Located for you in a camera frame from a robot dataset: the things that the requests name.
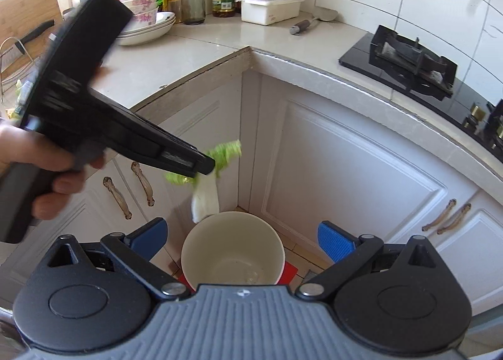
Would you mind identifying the green cabbage leaf scrap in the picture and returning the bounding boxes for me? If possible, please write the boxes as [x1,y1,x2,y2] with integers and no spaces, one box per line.
[164,140,242,224]

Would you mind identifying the white round trash bin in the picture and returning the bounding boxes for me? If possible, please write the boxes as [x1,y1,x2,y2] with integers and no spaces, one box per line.
[181,211,285,288]

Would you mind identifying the person's left hand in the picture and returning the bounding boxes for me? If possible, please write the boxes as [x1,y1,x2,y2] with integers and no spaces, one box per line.
[1,118,106,231]

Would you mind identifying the white stacked plates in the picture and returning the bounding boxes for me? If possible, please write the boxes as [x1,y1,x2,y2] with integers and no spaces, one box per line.
[116,12,176,46]

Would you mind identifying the wooden cutting board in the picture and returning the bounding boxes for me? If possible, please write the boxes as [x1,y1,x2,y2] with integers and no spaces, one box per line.
[0,0,63,60]

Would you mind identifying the white floral bowl stack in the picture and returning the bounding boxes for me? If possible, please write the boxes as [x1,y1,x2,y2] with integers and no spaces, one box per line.
[121,0,158,30]

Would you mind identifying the yellow lid jar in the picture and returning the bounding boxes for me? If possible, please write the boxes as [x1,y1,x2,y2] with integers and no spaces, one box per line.
[162,0,182,23]

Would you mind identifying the white plastic lidded box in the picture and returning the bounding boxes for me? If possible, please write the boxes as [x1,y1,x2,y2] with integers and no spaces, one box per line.
[236,0,304,26]

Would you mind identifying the black gas stove top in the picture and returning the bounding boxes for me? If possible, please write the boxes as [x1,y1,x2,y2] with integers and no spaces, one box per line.
[339,25,502,160]

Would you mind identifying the black handled kitchen knife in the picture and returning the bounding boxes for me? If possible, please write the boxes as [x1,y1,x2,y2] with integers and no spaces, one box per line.
[1,20,55,72]

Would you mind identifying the bronze cabinet handle pair right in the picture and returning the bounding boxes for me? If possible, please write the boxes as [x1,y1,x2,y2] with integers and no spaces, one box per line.
[421,198,472,235]

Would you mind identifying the metal spatula grey handle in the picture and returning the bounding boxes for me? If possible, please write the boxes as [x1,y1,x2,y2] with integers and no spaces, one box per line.
[289,7,339,35]

